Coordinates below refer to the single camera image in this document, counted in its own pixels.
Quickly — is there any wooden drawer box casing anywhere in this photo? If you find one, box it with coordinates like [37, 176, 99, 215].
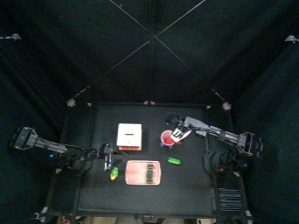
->
[117, 122, 145, 151]

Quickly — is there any red plastic cup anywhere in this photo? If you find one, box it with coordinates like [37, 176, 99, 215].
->
[159, 129, 178, 147]

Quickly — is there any toy corn with green husk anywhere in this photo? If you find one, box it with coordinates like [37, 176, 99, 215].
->
[109, 166, 121, 181]

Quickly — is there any pink plastic tray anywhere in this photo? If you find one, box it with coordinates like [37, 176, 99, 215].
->
[125, 159, 163, 186]

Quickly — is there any green toy vegetable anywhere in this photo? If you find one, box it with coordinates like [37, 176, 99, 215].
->
[166, 157, 183, 166]

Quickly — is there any white text label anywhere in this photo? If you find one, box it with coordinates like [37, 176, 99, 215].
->
[217, 187, 246, 214]

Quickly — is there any black cable loop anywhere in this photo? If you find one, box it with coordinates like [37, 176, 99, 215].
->
[163, 111, 182, 125]

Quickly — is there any grey vertical frame pole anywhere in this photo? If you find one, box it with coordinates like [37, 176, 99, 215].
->
[145, 0, 157, 106]

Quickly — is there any thin diagonal brace wire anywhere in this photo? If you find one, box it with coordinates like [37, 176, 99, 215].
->
[70, 0, 208, 102]
[107, 0, 230, 104]

